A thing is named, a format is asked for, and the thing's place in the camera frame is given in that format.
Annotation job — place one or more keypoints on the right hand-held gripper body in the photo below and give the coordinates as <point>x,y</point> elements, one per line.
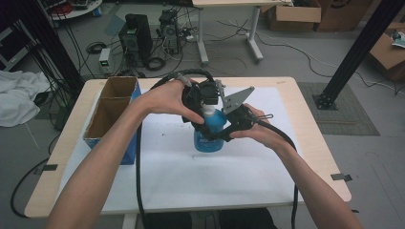
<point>238,111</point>

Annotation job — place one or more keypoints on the black speaker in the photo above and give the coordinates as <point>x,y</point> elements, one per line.
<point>137,35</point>

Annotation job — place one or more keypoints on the white table leg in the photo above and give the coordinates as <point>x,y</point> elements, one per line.
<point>130,221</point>

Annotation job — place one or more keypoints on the person's right hand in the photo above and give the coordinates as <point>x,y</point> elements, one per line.
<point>267,133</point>

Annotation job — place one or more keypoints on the computer tower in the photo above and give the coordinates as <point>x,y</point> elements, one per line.
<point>170,28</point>

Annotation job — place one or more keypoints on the white desk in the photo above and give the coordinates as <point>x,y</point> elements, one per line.
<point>201,31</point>

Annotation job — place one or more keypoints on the person's dark legs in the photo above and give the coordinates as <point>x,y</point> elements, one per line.
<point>238,219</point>

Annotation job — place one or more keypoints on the cardboard box with papers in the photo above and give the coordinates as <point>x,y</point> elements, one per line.
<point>387,54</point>

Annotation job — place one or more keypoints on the grey floor mat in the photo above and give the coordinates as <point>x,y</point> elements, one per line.
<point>350,117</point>

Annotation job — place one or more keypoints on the large closed cardboard box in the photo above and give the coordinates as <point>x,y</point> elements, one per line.
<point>344,14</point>

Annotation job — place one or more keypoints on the light wooden table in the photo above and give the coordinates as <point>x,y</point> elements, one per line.
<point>305,127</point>

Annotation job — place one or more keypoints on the black metal post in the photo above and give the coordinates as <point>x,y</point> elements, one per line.
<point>54,44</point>
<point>359,47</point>

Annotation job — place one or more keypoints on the blue cardboard box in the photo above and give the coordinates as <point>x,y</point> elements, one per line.
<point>108,114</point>

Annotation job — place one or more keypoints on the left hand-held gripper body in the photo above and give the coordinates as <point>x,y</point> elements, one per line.
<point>203,93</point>

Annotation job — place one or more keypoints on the blue bottle with white cap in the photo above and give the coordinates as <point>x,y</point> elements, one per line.
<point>207,144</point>

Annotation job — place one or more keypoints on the white paper sheet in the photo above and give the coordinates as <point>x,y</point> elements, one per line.
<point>191,178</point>

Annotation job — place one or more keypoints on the black tape piece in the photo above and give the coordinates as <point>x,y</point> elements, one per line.
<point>47,167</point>
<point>340,177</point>

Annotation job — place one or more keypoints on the round white table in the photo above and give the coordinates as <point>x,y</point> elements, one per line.
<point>79,11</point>

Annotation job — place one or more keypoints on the white cloth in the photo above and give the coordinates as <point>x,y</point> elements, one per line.
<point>19,95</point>

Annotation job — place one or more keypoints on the open cardboard box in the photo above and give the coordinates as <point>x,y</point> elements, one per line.
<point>296,14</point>

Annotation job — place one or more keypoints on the person's left hand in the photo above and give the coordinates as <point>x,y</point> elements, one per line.
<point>165,98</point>

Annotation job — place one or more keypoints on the grey power supply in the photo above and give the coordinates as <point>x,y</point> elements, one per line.
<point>105,60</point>

